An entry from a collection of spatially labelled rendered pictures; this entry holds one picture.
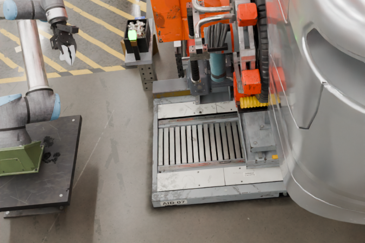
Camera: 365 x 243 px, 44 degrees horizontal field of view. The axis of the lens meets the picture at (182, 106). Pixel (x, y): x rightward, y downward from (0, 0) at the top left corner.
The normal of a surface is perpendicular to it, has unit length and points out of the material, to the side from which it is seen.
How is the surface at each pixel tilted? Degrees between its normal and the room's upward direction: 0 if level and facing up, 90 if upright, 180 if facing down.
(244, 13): 35
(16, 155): 90
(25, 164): 90
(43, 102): 39
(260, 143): 0
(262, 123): 0
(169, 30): 90
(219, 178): 0
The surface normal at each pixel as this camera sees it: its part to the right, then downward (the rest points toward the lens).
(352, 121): -0.61, 0.65
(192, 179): -0.11, -0.68
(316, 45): 0.18, -0.49
